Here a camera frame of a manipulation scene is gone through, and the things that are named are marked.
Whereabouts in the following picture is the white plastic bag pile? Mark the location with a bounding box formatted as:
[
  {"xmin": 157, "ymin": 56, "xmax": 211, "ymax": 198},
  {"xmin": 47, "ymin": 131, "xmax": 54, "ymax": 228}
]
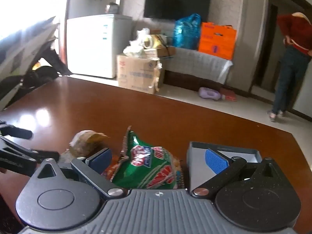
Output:
[{"xmin": 123, "ymin": 28, "xmax": 150, "ymax": 58}]

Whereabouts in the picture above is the kettle on freezer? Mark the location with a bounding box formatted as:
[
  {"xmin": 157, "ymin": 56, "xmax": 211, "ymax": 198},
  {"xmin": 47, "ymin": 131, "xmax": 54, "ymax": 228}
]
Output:
[{"xmin": 105, "ymin": 2, "xmax": 120, "ymax": 14}]

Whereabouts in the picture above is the white cloth covered cabinet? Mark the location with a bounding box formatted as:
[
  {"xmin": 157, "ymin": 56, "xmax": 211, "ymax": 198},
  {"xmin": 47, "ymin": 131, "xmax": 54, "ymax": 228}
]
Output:
[{"xmin": 164, "ymin": 48, "xmax": 233, "ymax": 85}]

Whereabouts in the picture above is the blue plastic bag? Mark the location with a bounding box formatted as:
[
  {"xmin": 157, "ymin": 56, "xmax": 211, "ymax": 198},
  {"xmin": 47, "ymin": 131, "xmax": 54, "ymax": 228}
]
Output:
[{"xmin": 172, "ymin": 13, "xmax": 201, "ymax": 50}]

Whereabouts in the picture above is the orange gift box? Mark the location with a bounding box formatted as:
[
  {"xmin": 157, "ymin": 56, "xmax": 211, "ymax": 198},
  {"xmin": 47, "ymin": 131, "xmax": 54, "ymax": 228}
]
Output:
[{"xmin": 198, "ymin": 22, "xmax": 237, "ymax": 60}]

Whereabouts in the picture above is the brown bread snack packet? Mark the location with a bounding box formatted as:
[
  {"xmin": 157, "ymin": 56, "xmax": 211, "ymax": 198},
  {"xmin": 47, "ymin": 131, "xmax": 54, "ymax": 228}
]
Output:
[{"xmin": 58, "ymin": 130, "xmax": 109, "ymax": 163}]

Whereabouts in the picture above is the red floor mat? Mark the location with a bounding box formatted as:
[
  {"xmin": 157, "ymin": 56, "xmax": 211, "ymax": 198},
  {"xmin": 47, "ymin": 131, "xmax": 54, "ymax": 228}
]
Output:
[{"xmin": 220, "ymin": 88, "xmax": 236, "ymax": 102}]

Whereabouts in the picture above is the small cardboard box stack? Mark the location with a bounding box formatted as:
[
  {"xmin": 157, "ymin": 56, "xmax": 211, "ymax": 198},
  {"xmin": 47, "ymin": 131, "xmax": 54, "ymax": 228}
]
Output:
[{"xmin": 143, "ymin": 34, "xmax": 176, "ymax": 59}]

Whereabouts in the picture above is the person in red top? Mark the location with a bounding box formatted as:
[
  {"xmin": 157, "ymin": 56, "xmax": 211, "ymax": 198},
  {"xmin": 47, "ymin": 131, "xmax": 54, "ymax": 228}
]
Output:
[{"xmin": 268, "ymin": 9, "xmax": 311, "ymax": 122}]

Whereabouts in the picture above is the grey shallow box tray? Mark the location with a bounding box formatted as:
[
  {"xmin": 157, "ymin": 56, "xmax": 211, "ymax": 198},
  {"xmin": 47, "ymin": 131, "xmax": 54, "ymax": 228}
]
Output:
[{"xmin": 187, "ymin": 142, "xmax": 262, "ymax": 191}]

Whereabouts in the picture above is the brown cardboard box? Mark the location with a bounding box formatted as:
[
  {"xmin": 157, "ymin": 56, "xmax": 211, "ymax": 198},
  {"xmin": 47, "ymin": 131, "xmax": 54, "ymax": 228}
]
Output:
[{"xmin": 116, "ymin": 54, "xmax": 165, "ymax": 95}]

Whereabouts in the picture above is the green shrimp cracker bag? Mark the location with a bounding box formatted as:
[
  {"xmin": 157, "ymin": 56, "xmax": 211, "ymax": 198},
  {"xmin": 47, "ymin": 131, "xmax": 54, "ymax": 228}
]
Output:
[{"xmin": 110, "ymin": 127, "xmax": 184, "ymax": 190}]

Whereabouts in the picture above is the black wall television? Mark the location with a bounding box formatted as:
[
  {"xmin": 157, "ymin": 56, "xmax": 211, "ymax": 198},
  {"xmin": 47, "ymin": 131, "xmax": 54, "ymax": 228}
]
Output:
[{"xmin": 143, "ymin": 0, "xmax": 210, "ymax": 22}]

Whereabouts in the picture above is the white chest freezer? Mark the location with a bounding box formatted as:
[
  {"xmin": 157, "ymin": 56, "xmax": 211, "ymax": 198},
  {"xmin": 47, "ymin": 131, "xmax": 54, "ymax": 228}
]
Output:
[{"xmin": 66, "ymin": 14, "xmax": 132, "ymax": 79}]

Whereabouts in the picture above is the purple detergent bottle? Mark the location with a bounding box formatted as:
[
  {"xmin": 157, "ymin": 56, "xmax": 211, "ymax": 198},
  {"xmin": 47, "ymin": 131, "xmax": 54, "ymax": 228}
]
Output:
[{"xmin": 198, "ymin": 87, "xmax": 226, "ymax": 101}]

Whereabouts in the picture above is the electric scooter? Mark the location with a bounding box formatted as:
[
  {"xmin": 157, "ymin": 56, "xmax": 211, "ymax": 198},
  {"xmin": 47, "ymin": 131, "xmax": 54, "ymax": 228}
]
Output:
[{"xmin": 1, "ymin": 17, "xmax": 72, "ymax": 110}]

